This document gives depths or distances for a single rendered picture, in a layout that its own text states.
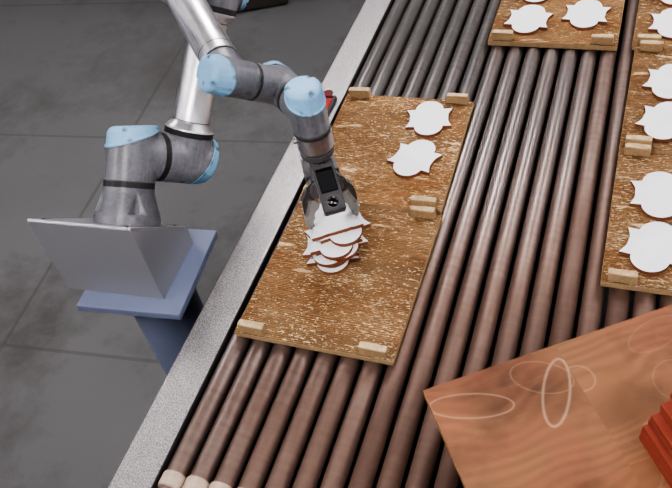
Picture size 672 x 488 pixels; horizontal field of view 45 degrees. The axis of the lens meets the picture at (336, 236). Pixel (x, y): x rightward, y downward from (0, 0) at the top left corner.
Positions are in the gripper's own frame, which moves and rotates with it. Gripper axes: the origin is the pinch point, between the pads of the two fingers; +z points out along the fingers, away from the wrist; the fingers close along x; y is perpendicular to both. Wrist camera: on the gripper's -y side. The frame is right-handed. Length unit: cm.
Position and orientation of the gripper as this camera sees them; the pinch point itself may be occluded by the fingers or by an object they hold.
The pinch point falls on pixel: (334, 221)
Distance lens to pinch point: 177.5
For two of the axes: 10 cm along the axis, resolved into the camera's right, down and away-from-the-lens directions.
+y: -2.5, -6.7, 7.0
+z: 1.6, 6.8, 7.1
